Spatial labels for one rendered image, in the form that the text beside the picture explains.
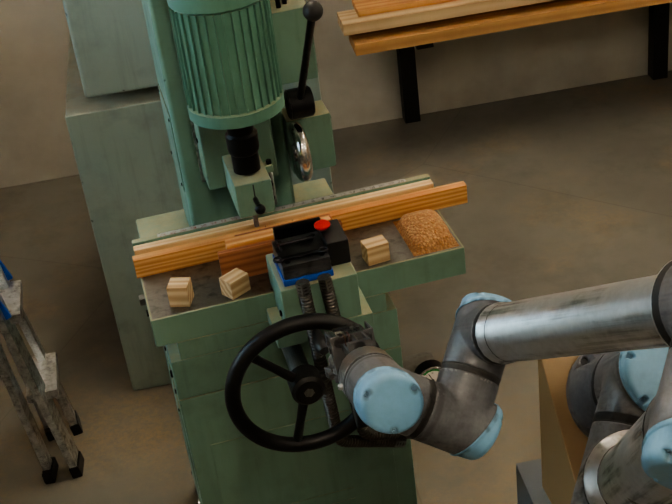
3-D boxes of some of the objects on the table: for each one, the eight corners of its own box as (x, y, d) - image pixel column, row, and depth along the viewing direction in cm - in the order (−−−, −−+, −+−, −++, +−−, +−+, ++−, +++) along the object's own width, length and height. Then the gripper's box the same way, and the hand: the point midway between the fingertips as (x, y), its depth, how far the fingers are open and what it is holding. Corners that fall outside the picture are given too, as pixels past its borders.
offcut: (239, 283, 234) (236, 267, 232) (251, 289, 231) (248, 273, 230) (221, 294, 231) (218, 278, 229) (233, 300, 229) (230, 283, 227)
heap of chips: (414, 256, 235) (412, 239, 233) (392, 222, 246) (391, 205, 244) (459, 246, 236) (458, 229, 234) (436, 212, 248) (434, 195, 246)
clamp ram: (287, 288, 230) (280, 246, 225) (278, 267, 236) (272, 226, 231) (334, 276, 231) (328, 235, 226) (324, 257, 237) (319, 216, 233)
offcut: (368, 266, 234) (366, 248, 232) (362, 258, 236) (360, 240, 234) (390, 260, 235) (388, 242, 233) (383, 251, 237) (381, 234, 235)
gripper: (388, 335, 191) (359, 306, 212) (330, 349, 190) (307, 319, 210) (398, 388, 193) (368, 354, 213) (341, 402, 191) (317, 367, 212)
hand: (342, 355), depth 211 cm, fingers closed
